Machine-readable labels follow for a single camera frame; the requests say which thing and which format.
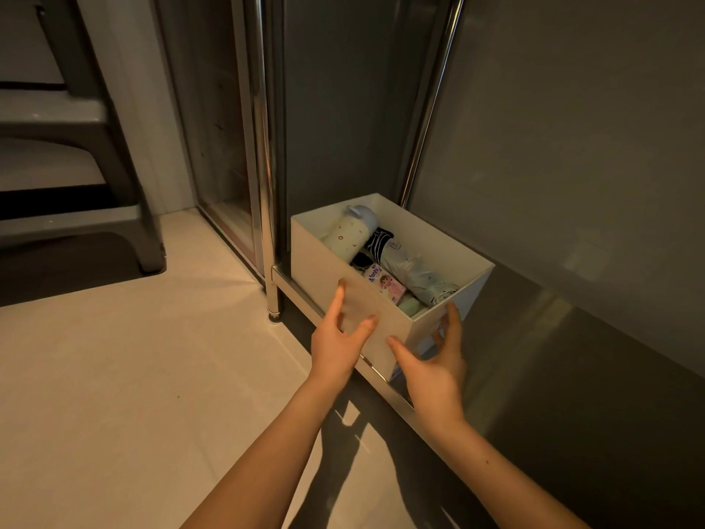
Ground white thermos bottle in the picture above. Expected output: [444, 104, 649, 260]
[322, 205, 380, 264]

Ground person's left forearm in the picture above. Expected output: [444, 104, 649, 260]
[178, 374, 342, 529]

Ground person's left hand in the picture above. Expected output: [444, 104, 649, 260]
[310, 278, 380, 389]

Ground tall steel refrigerator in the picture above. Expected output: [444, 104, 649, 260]
[151, 0, 276, 281]

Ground person's right forearm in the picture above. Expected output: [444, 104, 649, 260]
[424, 418, 593, 529]

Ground person's right hand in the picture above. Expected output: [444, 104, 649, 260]
[386, 301, 469, 431]

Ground pink printed tissue packet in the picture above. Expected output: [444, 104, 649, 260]
[363, 262, 408, 306]

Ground grey folding step stool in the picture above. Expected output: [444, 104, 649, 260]
[0, 0, 166, 276]

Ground pale blue folding umbrella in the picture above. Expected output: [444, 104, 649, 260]
[364, 227, 461, 308]

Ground white cardboard storage box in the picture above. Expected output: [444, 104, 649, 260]
[290, 193, 496, 383]

